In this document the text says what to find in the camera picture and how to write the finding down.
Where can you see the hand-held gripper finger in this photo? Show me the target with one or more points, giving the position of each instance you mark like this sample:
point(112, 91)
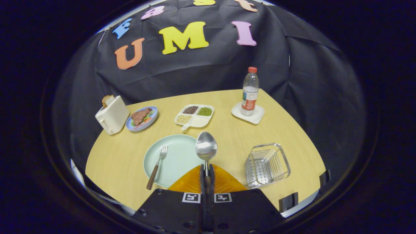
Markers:
point(211, 208)
point(204, 208)

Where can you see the pale green plate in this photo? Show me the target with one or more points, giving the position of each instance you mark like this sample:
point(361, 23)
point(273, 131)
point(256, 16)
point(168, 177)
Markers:
point(178, 159)

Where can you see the white divided dish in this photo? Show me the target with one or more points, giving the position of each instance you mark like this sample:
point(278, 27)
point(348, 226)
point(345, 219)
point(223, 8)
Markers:
point(200, 122)

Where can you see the yellow soybeans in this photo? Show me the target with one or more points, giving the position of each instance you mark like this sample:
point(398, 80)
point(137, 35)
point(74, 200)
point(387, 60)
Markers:
point(184, 119)

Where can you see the green mung beans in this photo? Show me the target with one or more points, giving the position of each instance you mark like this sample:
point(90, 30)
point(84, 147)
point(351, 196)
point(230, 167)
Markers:
point(205, 111)

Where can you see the dark red beans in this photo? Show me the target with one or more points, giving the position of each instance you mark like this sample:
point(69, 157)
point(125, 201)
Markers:
point(190, 110)

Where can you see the white square coaster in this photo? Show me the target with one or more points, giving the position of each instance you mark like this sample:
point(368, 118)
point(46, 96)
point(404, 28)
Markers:
point(256, 117)

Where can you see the green and orange vegetable garnish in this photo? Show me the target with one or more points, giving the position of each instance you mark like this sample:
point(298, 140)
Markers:
point(148, 120)

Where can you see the blue plate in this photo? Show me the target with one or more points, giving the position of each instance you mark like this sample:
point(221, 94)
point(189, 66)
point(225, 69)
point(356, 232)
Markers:
point(130, 126)

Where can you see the brown steak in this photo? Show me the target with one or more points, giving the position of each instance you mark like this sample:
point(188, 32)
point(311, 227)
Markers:
point(139, 116)

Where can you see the clear bottle with red cap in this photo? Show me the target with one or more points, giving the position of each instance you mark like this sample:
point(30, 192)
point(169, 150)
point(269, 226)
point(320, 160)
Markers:
point(249, 97)

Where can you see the cream toaster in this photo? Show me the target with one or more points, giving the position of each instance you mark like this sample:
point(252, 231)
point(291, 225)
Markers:
point(112, 115)

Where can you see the black backdrop cloth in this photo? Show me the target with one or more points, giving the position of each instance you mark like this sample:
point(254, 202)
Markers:
point(195, 71)

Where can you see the toasted bread slice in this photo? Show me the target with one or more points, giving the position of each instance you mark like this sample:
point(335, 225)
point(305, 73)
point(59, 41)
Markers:
point(106, 100)

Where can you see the black table edge bracket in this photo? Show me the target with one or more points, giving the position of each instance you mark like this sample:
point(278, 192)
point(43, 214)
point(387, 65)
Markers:
point(325, 178)
point(288, 202)

